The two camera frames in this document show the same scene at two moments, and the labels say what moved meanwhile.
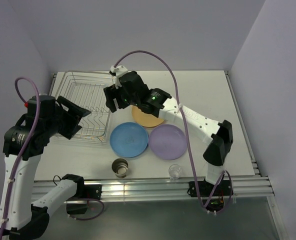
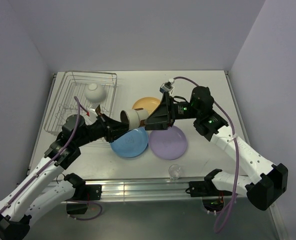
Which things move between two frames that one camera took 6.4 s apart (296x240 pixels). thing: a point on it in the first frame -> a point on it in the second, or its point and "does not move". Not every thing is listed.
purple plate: x=167 y=142 does not move
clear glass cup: x=175 y=171 does not move
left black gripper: x=74 y=116 -> x=112 y=129
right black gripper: x=110 y=93 -> x=159 y=119
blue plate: x=128 y=140 does not move
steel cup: x=120 y=166 -> x=131 y=118
